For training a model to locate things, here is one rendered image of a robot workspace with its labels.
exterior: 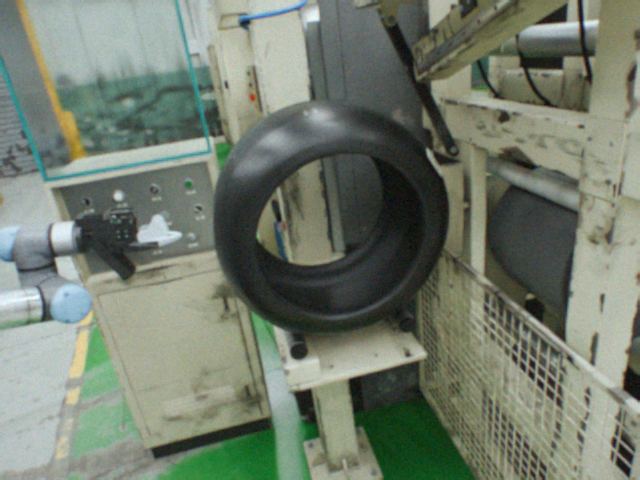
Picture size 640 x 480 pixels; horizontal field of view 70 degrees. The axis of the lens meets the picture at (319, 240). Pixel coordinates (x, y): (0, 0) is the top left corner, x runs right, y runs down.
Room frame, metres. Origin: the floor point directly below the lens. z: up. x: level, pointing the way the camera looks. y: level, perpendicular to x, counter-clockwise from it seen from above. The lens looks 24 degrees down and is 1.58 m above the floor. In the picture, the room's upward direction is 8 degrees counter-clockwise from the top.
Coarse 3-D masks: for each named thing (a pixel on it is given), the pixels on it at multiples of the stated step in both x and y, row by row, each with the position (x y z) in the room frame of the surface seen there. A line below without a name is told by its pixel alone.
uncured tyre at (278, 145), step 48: (240, 144) 1.05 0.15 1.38; (288, 144) 0.91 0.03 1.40; (336, 144) 0.92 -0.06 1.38; (384, 144) 0.94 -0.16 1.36; (240, 192) 0.90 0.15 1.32; (384, 192) 1.22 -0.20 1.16; (432, 192) 0.96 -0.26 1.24; (240, 240) 0.89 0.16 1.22; (384, 240) 1.21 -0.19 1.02; (432, 240) 0.95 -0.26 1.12; (240, 288) 0.90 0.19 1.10; (288, 288) 1.14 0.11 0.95; (336, 288) 1.16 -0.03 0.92; (384, 288) 1.08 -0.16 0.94
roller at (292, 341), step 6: (288, 336) 0.95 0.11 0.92; (294, 336) 0.94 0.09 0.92; (300, 336) 0.94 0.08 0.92; (288, 342) 0.93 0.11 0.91; (294, 342) 0.92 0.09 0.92; (300, 342) 0.91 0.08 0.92; (294, 348) 0.90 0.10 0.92; (300, 348) 0.90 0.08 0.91; (306, 348) 0.91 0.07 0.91; (294, 354) 0.90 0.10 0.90; (300, 354) 0.90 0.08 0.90; (306, 354) 0.90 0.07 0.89
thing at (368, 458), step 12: (360, 432) 1.47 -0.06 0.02; (312, 444) 1.43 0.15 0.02; (312, 456) 1.38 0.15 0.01; (360, 456) 1.35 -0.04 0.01; (372, 456) 1.34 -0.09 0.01; (312, 468) 1.32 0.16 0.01; (324, 468) 1.31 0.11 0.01; (348, 468) 1.29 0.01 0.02; (360, 468) 1.29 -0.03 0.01; (372, 468) 1.26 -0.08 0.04
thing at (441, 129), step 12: (384, 24) 1.28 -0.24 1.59; (396, 24) 1.27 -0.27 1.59; (396, 36) 1.27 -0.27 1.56; (396, 48) 1.28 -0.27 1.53; (408, 48) 1.27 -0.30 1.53; (408, 60) 1.27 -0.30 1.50; (408, 72) 1.28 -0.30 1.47; (420, 84) 1.28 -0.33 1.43; (420, 96) 1.29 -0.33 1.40; (432, 108) 1.28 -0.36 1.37; (432, 120) 1.29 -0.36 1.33; (444, 120) 1.29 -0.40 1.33; (444, 132) 1.29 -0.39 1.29; (444, 144) 1.30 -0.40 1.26; (456, 144) 1.30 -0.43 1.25; (456, 156) 1.30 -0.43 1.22
